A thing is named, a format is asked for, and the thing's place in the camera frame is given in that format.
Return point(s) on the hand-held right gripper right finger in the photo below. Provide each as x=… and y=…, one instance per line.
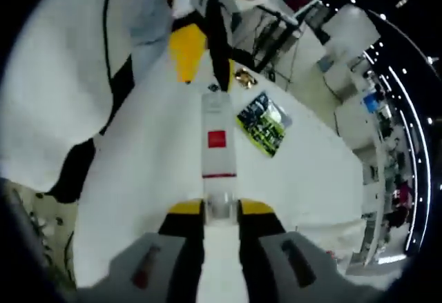
x=259, y=247

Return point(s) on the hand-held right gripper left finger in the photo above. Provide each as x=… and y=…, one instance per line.
x=183, y=247

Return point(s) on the red ringed skincare bottle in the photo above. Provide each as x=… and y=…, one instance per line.
x=217, y=158

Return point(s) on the black stand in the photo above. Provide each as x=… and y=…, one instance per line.
x=276, y=37

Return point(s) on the green and black packet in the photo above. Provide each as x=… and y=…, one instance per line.
x=266, y=127

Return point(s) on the blue box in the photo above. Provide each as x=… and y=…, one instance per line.
x=371, y=103

